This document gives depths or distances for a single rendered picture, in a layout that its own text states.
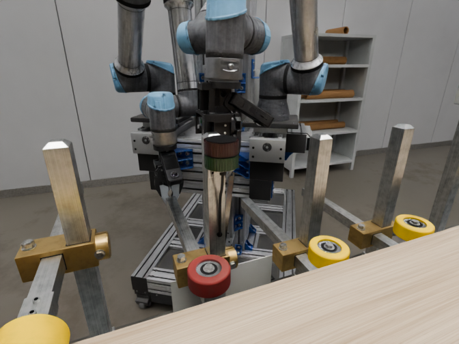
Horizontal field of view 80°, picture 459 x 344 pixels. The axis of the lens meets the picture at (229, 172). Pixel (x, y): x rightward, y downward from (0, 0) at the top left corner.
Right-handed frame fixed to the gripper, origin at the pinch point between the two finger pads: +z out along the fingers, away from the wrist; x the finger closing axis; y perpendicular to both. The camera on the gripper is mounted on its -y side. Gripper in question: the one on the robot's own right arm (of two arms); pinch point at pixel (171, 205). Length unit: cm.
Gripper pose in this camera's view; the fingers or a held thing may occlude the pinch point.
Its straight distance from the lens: 92.8
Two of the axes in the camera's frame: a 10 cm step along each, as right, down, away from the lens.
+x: -9.3, 1.3, -3.4
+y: -3.6, -3.4, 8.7
